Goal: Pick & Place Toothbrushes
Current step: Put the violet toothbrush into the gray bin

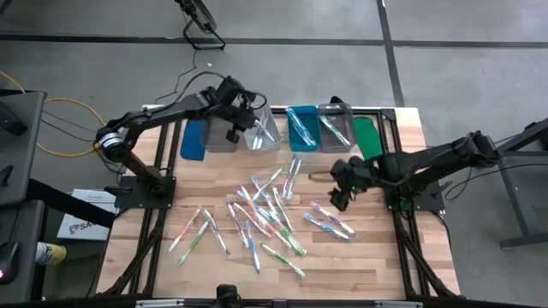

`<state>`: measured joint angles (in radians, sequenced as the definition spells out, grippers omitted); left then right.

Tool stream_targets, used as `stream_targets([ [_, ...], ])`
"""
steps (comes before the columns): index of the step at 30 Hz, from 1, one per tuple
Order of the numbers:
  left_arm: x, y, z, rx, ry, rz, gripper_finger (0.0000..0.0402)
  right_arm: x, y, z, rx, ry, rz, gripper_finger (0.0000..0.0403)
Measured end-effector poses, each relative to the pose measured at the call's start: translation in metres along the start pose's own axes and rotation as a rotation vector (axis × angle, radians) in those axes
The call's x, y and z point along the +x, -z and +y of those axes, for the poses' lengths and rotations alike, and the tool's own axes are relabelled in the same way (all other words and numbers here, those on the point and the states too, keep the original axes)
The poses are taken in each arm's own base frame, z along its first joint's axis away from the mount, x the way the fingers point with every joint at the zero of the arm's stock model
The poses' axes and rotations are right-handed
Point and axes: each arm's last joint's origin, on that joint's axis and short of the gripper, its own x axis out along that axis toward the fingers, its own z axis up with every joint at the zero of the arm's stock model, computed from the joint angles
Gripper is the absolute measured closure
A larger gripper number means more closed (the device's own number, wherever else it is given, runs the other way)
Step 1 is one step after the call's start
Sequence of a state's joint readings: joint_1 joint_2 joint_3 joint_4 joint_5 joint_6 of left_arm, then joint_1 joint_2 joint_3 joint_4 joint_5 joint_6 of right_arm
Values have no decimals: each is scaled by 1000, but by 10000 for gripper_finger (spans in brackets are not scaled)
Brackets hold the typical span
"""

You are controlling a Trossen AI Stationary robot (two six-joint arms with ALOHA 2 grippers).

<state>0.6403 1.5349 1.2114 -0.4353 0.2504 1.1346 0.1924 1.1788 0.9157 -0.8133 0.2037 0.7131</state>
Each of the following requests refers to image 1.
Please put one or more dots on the green mat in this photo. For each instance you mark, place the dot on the green mat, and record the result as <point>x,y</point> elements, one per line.
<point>368,137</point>

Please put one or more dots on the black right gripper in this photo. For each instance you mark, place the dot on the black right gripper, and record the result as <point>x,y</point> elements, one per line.
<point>355,173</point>

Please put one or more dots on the purple toothbrush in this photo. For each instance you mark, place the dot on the purple toothbrush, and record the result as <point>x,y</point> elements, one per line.
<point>237,224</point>
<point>262,128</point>
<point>258,139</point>
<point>266,133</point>
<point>289,175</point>
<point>334,219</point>
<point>216,232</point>

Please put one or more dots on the black keyboard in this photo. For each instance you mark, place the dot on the black keyboard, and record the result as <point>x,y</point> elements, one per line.
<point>10,122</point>

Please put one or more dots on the blue plastic lid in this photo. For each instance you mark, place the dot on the blue plastic lid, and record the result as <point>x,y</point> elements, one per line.
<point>192,145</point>

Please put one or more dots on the blue toothbrush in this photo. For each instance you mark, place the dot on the blue toothbrush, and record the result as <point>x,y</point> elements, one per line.
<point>253,248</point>
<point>325,226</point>
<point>297,126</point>
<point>307,134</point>
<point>261,192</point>
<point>267,215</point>

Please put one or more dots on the blue plastic bin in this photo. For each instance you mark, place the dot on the blue plastic bin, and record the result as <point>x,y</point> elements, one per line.
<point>293,145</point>

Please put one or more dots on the black desk frame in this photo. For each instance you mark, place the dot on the black desk frame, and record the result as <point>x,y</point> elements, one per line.
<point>514,205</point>

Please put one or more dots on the yellow and white can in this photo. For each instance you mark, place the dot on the yellow and white can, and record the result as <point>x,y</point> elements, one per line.
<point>51,254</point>

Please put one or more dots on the white cardboard box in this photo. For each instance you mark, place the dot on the white cardboard box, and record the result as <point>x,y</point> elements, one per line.
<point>85,231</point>

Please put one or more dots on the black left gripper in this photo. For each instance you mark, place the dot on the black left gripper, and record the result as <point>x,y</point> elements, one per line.
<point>233,102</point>

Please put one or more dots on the black computer mouse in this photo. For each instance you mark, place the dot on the black computer mouse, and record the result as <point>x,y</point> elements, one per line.
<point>8,263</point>

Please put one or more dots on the dark grey translucent bin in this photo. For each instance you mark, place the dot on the dark grey translucent bin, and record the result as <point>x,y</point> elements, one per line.
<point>214,141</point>

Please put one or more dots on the silver aluminium bracket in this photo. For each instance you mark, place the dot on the silver aluminium bracket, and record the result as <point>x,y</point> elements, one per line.
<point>398,304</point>
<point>158,304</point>

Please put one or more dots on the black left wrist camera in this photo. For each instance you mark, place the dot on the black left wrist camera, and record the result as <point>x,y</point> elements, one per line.
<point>233,136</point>

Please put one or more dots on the clear translucent plastic bin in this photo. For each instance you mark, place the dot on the clear translucent plastic bin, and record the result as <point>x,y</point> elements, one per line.
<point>327,145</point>

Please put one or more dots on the black diagonal beam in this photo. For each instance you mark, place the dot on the black diagonal beam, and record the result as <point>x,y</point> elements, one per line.
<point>68,203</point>

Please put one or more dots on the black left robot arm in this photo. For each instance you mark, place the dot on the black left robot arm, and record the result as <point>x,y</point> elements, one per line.
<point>162,112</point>

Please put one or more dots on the black floor fan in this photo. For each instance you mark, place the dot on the black floor fan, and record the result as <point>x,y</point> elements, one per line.
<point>201,19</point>

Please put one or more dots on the grey side desk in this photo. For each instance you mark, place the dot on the grey side desk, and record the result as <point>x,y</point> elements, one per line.
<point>25,162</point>
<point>21,226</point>

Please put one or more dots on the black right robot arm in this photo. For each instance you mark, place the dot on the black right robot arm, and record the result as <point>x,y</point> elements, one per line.
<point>432,160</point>

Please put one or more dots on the black frame clamp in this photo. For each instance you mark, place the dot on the black frame clamp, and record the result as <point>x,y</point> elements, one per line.
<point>336,100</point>

